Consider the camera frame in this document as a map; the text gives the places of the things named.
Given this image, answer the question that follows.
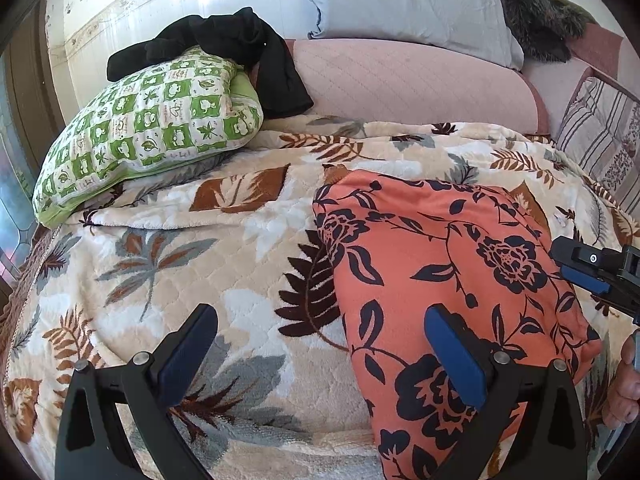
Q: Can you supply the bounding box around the green white patterned pillow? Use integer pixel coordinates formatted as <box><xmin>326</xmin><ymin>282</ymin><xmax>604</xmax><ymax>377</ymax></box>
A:
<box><xmin>32</xmin><ymin>45</ymin><xmax>265</xmax><ymax>228</ymax></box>

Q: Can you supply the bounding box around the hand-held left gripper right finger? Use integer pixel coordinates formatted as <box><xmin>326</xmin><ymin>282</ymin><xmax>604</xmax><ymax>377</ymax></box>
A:
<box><xmin>422</xmin><ymin>302</ymin><xmax>588</xmax><ymax>480</ymax></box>

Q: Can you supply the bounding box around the black cloth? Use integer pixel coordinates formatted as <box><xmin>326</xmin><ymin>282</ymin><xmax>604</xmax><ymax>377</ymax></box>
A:
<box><xmin>106</xmin><ymin>7</ymin><xmax>315</xmax><ymax>120</ymax></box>

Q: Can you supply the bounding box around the stained glass window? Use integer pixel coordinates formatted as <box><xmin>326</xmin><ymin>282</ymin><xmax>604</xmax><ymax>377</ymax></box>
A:
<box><xmin>0</xmin><ymin>55</ymin><xmax>36</xmax><ymax>281</ymax></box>

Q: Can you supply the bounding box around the dark furry cushion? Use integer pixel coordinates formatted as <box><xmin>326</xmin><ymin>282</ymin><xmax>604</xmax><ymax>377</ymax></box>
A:
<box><xmin>502</xmin><ymin>0</ymin><xmax>598</xmax><ymax>63</ymax></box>

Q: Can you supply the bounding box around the leaf printed fleece blanket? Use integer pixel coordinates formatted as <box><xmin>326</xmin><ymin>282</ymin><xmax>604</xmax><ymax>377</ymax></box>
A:
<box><xmin>0</xmin><ymin>115</ymin><xmax>640</xmax><ymax>480</ymax></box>

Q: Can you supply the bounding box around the striped patterned cushion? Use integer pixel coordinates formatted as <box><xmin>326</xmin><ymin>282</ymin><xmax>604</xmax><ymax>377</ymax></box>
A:
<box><xmin>555</xmin><ymin>76</ymin><xmax>640</xmax><ymax>206</ymax></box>

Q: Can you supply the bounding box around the orange black floral garment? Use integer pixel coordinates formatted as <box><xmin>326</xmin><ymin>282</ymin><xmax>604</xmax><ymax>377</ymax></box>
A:
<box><xmin>312</xmin><ymin>170</ymin><xmax>603</xmax><ymax>480</ymax></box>

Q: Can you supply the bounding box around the light grey pillow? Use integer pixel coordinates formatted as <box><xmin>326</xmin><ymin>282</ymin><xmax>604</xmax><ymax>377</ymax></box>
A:
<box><xmin>302</xmin><ymin>0</ymin><xmax>526</xmax><ymax>72</ymax></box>

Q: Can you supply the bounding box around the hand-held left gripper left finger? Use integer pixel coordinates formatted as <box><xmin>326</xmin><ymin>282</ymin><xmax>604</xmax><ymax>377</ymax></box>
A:
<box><xmin>54</xmin><ymin>302</ymin><xmax>221</xmax><ymax>480</ymax></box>

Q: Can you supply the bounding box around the pink quilted headboard cushion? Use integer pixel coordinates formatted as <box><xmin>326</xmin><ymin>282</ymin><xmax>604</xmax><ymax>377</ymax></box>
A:
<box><xmin>292</xmin><ymin>37</ymin><xmax>551</xmax><ymax>136</ymax></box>

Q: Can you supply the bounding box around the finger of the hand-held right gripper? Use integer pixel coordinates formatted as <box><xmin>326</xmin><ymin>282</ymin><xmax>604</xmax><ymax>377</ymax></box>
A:
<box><xmin>550</xmin><ymin>236</ymin><xmax>624</xmax><ymax>297</ymax></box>

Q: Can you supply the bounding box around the person's right hand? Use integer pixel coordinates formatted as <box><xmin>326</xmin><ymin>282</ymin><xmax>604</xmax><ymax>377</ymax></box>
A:
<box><xmin>602</xmin><ymin>332</ymin><xmax>640</xmax><ymax>428</ymax></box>

